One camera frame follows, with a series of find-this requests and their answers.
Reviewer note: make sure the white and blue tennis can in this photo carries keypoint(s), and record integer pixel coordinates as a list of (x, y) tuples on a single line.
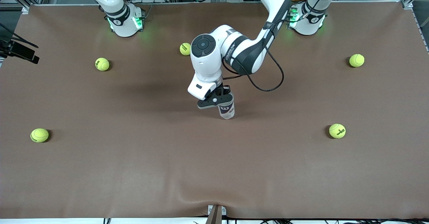
[(227, 112)]

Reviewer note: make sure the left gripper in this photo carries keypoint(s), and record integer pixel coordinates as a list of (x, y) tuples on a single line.
[(225, 90)]

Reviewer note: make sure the brown table cover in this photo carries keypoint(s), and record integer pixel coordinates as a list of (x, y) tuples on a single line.
[(214, 170)]

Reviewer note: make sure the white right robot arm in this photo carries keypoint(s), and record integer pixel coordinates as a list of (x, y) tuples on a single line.
[(124, 22)]

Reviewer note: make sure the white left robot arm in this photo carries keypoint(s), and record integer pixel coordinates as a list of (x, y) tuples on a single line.
[(248, 49)]

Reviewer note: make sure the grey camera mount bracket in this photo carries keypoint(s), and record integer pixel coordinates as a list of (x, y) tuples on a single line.
[(214, 215)]

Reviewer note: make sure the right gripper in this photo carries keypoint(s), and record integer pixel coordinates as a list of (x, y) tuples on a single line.
[(6, 47)]

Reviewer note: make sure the yellow-green tennis ball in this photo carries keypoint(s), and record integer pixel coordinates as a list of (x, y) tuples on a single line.
[(337, 130), (356, 60), (102, 64), (184, 49), (39, 135)]

